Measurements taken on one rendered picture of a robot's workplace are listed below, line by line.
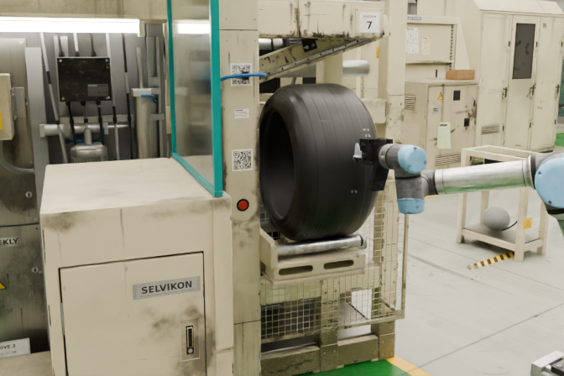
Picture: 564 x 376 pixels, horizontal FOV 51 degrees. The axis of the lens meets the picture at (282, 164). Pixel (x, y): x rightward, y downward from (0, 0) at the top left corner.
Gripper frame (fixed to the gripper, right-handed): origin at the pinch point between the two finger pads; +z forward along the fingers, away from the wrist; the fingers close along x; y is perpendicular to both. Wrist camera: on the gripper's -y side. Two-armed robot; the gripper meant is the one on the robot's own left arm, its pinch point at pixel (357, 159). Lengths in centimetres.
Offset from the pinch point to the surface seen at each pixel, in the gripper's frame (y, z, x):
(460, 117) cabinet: 5, 395, -336
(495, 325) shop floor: -112, 102, -142
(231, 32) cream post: 42, 17, 37
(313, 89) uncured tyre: 23.7, 18.2, 7.3
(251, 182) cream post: -8.1, 22.0, 29.8
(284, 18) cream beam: 52, 42, 9
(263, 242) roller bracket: -29.0, 19.7, 26.6
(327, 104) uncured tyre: 18.2, 10.0, 5.7
